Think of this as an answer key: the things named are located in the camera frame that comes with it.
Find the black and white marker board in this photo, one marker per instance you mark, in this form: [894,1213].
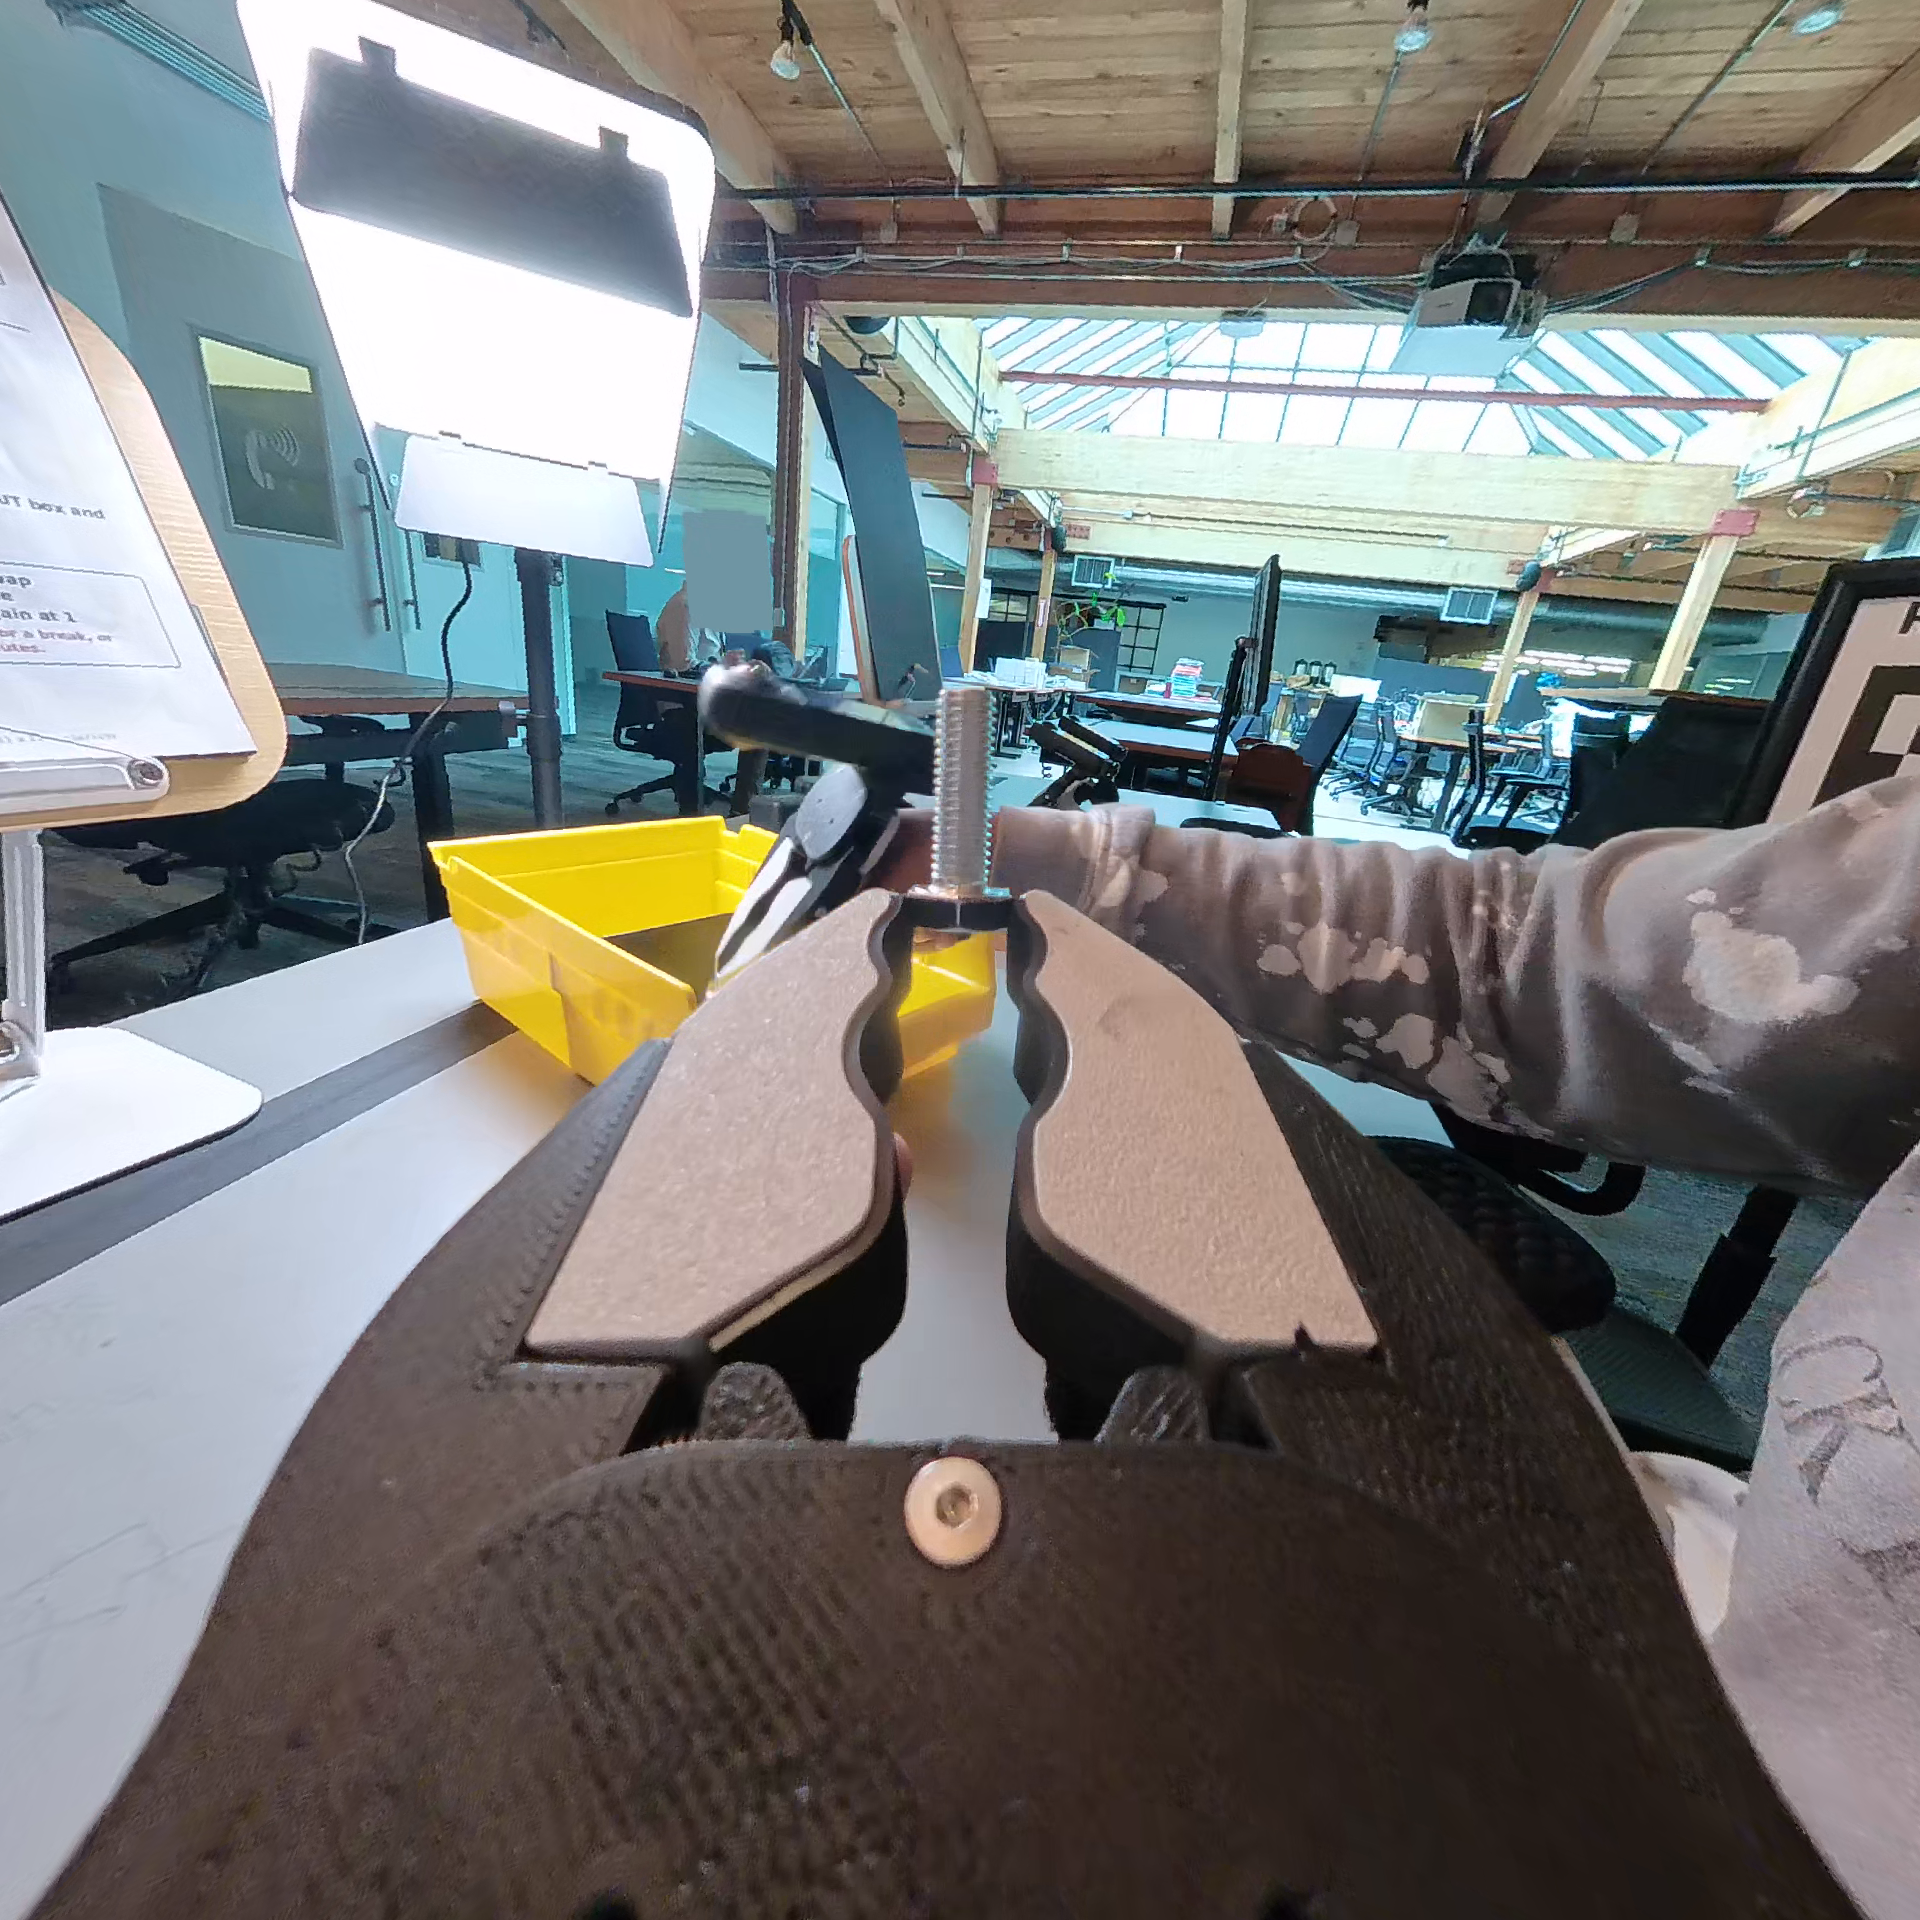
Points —
[1875,721]

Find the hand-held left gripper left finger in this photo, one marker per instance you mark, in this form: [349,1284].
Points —
[735,1170]

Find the black light panel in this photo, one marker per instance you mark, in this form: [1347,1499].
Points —
[482,149]

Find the person's right forearm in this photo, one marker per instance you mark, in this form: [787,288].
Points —
[1426,960]

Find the brown office desk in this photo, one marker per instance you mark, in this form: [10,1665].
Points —
[661,681]
[389,698]

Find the black office chair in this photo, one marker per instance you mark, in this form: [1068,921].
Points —
[1694,764]
[270,819]

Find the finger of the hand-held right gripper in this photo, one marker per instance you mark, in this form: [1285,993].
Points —
[826,855]

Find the steel hex bolt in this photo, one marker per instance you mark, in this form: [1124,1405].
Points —
[960,796]

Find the black and white gripper tool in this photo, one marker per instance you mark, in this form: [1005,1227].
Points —
[1072,749]

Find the person's right hand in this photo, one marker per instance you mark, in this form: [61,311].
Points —
[914,849]

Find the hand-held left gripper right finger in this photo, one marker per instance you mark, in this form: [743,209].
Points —
[1186,1185]

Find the black bin divider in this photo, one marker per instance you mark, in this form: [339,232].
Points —
[676,954]

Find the wooden clipboard board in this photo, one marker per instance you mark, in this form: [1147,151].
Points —
[242,704]

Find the yellow plastic bin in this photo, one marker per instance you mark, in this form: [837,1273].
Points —
[525,901]

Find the person's spattered grey sweatshirt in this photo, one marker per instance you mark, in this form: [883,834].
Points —
[1829,1575]

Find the ceiling projector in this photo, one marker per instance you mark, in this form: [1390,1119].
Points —
[1470,306]

